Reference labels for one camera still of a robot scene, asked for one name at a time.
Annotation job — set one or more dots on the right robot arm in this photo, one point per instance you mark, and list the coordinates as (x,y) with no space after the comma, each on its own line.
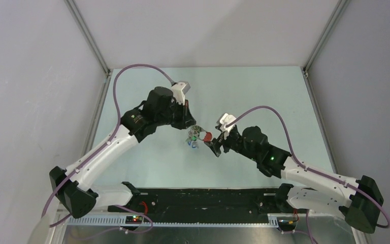
(356,201)

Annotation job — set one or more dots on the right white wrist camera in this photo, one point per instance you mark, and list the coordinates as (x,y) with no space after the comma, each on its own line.
(225,122)

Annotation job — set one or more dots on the right aluminium frame post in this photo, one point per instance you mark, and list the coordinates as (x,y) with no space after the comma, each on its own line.
(328,29)

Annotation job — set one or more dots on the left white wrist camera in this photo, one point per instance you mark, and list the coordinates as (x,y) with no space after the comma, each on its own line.
(179,90)

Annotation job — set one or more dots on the metal key holder red handle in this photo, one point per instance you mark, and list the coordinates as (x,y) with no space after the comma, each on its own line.
(201,133)

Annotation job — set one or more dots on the aluminium frame post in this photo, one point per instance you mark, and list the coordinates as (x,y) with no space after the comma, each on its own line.
(88,36)
(328,29)

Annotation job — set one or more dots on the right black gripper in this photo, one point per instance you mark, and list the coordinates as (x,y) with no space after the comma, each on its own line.
(215,145)

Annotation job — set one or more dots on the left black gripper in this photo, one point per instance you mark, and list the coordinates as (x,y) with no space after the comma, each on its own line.
(187,120)

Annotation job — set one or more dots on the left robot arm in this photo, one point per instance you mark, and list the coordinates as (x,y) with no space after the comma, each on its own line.
(74,186)

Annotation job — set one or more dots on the left aluminium frame post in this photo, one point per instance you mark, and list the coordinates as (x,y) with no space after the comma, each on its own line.
(88,36)

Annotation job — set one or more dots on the left controller board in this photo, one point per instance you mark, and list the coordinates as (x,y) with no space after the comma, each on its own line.
(134,220)

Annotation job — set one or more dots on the right controller board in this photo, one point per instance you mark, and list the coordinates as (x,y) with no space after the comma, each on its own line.
(286,226)

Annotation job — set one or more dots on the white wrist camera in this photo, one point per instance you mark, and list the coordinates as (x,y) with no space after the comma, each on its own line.
(179,90)
(225,122)

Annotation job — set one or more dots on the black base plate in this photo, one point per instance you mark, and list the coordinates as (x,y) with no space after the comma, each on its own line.
(252,205)

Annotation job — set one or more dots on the slotted cable duct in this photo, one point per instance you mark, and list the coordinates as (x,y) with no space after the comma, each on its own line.
(123,221)

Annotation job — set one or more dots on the controller board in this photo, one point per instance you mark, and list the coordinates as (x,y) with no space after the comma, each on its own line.
(134,220)
(286,226)

